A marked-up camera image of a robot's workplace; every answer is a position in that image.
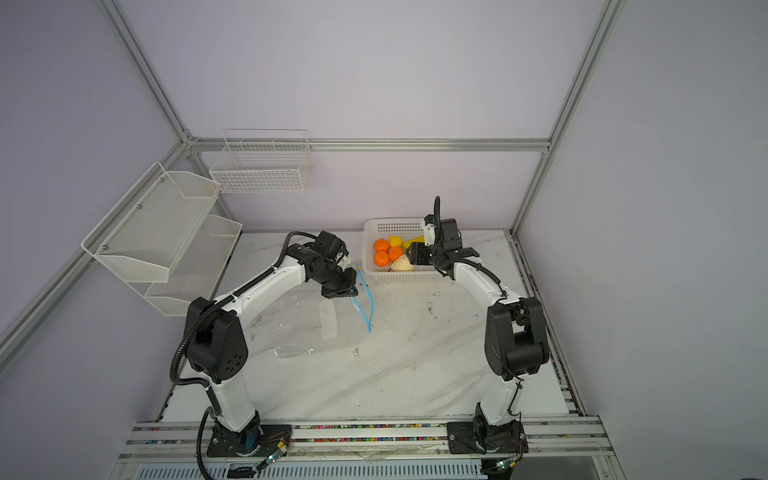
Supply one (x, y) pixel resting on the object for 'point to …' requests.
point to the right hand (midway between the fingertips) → (412, 249)
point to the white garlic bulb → (402, 264)
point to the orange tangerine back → (381, 244)
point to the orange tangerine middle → (395, 252)
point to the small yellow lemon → (395, 241)
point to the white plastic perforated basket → (376, 229)
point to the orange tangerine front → (381, 258)
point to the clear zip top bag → (307, 323)
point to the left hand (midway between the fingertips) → (356, 293)
